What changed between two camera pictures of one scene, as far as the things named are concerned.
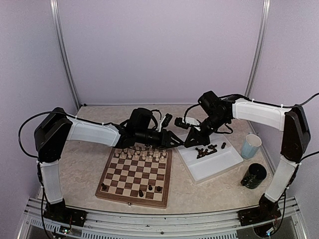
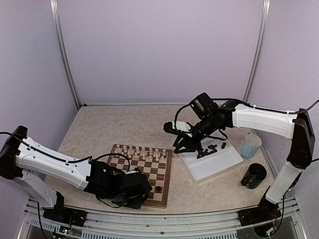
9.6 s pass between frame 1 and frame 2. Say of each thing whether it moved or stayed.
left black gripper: moved
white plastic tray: stayed
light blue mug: stayed
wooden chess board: stayed
